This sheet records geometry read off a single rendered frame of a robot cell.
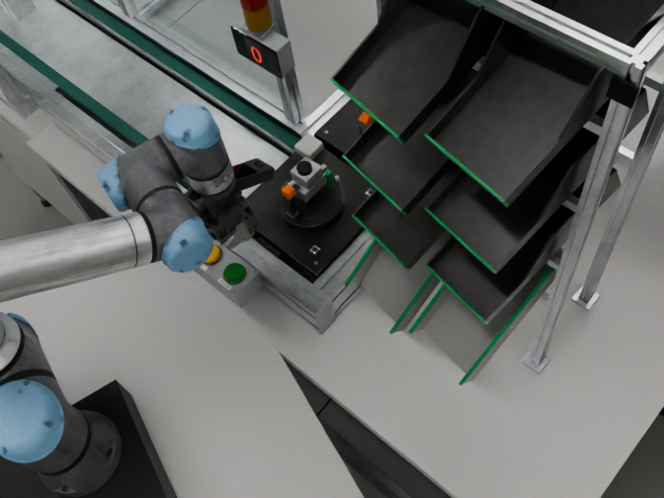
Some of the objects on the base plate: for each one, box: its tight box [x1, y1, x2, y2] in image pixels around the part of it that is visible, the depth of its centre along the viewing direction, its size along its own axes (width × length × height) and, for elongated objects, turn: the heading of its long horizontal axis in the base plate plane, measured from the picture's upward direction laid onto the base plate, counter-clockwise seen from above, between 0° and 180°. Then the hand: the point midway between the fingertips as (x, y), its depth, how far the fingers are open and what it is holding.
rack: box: [376, 0, 664, 374], centre depth 118 cm, size 21×36×80 cm, turn 52°
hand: (246, 232), depth 141 cm, fingers closed
